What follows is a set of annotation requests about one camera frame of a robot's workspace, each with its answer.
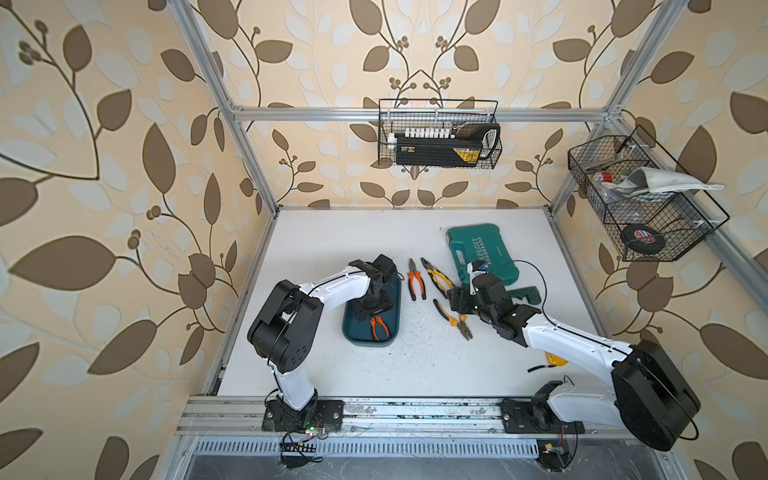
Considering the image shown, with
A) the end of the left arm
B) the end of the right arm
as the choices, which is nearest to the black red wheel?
the end of the right arm

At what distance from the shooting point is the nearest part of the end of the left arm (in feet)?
2.27

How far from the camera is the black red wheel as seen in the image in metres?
0.71

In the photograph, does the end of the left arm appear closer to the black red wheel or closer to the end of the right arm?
the end of the right arm

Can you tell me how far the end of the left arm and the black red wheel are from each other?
1.92ft
